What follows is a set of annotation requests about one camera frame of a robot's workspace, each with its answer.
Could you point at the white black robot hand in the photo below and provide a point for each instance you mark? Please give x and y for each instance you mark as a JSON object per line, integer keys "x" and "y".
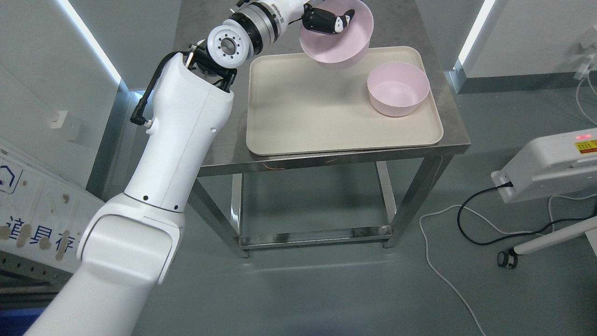
{"x": 325, "y": 22}

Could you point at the pink bowl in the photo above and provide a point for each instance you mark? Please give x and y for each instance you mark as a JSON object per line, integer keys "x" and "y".
{"x": 396, "y": 89}
{"x": 343, "y": 50}

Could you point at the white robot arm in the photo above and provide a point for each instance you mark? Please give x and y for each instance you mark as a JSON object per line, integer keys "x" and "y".
{"x": 131, "y": 242}

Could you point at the stainless steel table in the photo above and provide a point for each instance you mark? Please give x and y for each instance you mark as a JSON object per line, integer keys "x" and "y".
{"x": 305, "y": 183}

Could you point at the beige plastic tray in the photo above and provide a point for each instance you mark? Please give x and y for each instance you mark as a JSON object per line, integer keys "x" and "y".
{"x": 296, "y": 106}

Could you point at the white machine with warning label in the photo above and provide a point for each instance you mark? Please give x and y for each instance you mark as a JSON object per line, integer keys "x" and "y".
{"x": 556, "y": 164}

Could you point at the white stand leg with caster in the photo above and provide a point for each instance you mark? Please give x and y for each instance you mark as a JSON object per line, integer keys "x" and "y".
{"x": 509, "y": 259}

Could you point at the white signboard with blue letters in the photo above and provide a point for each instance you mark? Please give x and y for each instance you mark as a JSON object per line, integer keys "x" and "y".
{"x": 42, "y": 215}

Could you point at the blue bin corner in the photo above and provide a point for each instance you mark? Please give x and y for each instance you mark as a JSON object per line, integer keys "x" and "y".
{"x": 16, "y": 322}

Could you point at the white wall socket box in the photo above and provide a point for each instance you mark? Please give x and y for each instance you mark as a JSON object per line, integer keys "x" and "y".
{"x": 68, "y": 125}

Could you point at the white wall plug adapter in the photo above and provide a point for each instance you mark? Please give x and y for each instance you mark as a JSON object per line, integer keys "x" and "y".
{"x": 587, "y": 63}

